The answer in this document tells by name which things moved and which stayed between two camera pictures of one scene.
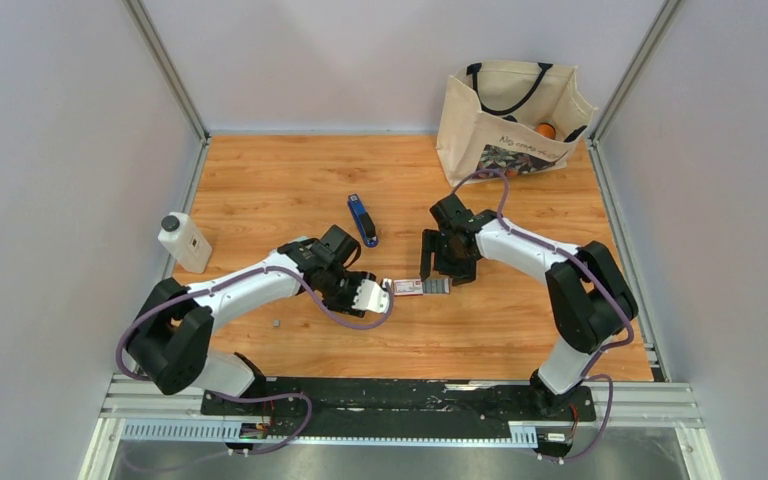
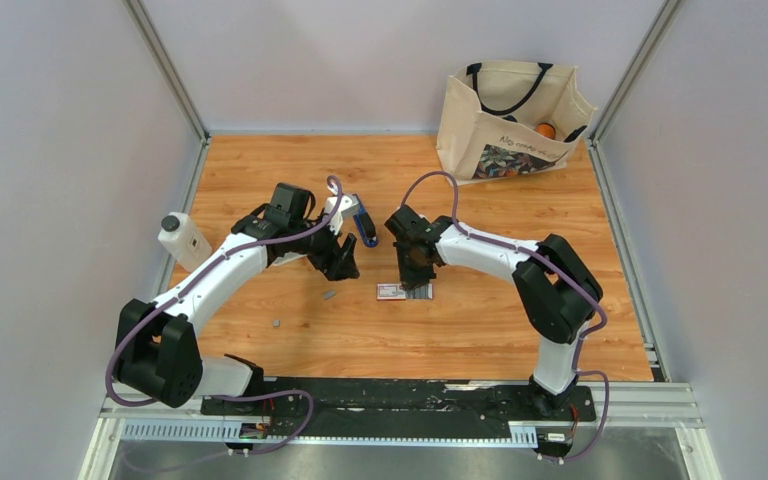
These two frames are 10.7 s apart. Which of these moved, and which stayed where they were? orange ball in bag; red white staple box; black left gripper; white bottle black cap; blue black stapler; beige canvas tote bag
Moved: black left gripper; red white staple box
Stayed: orange ball in bag; beige canvas tote bag; blue black stapler; white bottle black cap
